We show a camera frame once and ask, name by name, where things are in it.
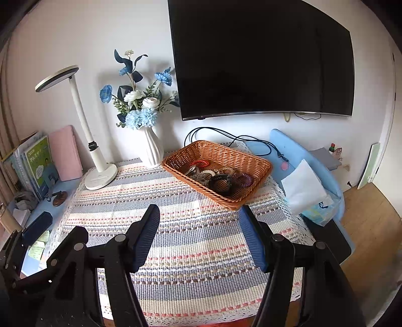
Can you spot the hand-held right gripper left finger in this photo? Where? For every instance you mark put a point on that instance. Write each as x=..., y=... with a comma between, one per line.
x=146, y=242

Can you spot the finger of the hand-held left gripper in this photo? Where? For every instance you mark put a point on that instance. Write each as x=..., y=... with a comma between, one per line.
x=37, y=227
x=37, y=272

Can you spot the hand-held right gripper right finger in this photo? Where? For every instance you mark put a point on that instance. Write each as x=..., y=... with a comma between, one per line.
x=254, y=242

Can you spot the brown wicker basket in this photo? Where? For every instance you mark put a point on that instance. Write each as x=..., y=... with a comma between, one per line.
x=201, y=151

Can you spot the green note pad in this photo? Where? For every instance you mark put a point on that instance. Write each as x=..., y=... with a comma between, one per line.
x=39, y=245

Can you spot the grey crumpled cloth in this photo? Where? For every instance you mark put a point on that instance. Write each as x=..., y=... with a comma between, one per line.
x=25, y=201

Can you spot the brown round dish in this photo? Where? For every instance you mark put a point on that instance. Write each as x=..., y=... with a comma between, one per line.
x=59, y=198

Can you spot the striped woven tablecloth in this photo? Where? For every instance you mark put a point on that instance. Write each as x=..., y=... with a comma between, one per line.
x=194, y=251

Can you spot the green cover book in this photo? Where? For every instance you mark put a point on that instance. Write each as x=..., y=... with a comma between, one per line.
x=39, y=163

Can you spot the light blue book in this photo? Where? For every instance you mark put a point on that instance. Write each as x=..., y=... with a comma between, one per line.
x=15, y=166

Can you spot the tissue pack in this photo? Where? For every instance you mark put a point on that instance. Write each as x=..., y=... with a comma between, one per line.
x=301, y=185

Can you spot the black wristband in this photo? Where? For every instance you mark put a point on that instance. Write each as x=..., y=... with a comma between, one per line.
x=219, y=176

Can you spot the pink folder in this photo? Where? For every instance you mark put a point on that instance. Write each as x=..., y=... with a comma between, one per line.
x=66, y=154

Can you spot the black side table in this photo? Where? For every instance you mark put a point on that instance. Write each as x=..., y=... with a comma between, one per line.
x=333, y=239

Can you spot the white desk lamp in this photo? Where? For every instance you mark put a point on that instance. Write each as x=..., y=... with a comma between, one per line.
x=100, y=176

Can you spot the beige curtain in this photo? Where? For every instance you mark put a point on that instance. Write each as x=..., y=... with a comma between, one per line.
x=6, y=141

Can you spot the white ribbed vase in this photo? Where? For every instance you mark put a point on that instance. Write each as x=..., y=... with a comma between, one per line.
x=153, y=147

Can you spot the light blue plastic board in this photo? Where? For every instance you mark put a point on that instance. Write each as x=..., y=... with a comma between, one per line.
x=292, y=147

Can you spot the grey box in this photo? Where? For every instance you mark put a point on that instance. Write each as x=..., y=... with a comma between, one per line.
x=325, y=158

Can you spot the small green red bottle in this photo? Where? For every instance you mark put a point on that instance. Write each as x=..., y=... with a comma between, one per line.
x=332, y=147

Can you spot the blue white artificial flowers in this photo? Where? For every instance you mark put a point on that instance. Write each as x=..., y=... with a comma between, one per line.
x=139, y=116

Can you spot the white leaning panel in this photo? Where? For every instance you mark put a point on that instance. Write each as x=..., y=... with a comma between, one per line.
x=369, y=166

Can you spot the yellow wall hook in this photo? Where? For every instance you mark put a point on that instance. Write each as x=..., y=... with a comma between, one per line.
x=286, y=117

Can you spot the black wall television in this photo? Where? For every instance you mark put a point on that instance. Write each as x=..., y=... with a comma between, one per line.
x=260, y=56

